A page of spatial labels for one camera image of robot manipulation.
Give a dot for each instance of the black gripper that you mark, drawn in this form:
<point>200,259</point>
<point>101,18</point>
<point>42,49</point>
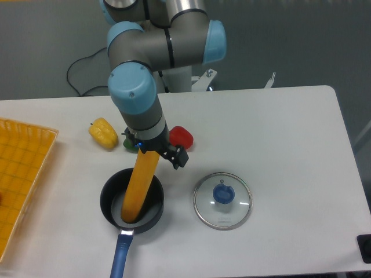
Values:
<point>177,155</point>

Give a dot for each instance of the glass pot lid blue knob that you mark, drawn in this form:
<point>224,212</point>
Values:
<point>222,201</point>

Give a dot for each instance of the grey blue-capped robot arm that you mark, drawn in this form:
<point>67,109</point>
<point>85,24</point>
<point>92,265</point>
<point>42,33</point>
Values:
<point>147,37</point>

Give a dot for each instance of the long yellow squash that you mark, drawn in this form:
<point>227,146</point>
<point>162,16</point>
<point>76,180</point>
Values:
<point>138,186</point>

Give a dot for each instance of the green bell pepper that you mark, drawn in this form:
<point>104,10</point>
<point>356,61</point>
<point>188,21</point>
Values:
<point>129,146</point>

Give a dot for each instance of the red bell pepper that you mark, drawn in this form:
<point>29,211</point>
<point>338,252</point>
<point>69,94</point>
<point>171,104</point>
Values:
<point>180,136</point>

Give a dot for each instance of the yellow bell pepper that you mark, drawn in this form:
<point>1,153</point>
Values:
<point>103,133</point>

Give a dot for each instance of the orange plastic basket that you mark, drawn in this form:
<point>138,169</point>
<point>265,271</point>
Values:
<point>25,149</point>

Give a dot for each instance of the black box at table edge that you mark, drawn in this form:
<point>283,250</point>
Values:
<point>364,243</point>

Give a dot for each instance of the dark pot blue handle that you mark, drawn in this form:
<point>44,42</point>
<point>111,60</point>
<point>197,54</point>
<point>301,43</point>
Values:
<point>111,199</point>

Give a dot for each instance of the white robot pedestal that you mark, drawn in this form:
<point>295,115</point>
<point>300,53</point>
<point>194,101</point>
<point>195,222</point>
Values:
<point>175,80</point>

